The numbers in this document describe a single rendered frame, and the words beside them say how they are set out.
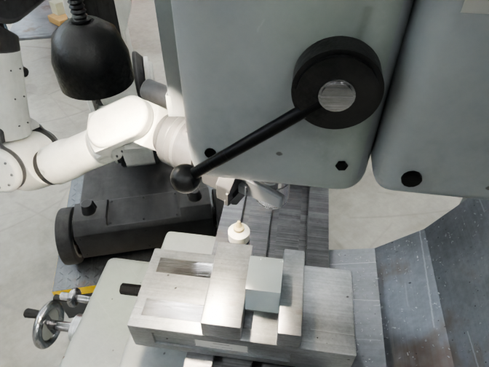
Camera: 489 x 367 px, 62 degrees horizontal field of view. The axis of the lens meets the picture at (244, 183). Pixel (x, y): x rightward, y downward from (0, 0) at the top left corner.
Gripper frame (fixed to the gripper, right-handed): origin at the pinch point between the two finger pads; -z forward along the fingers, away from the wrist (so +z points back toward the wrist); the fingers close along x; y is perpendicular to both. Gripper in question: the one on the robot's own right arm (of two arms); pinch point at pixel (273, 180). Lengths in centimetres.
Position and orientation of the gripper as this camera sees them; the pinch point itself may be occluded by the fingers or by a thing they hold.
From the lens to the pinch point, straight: 56.6
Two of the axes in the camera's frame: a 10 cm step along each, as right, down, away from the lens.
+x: 5.5, -5.9, 6.0
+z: -8.4, -3.9, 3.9
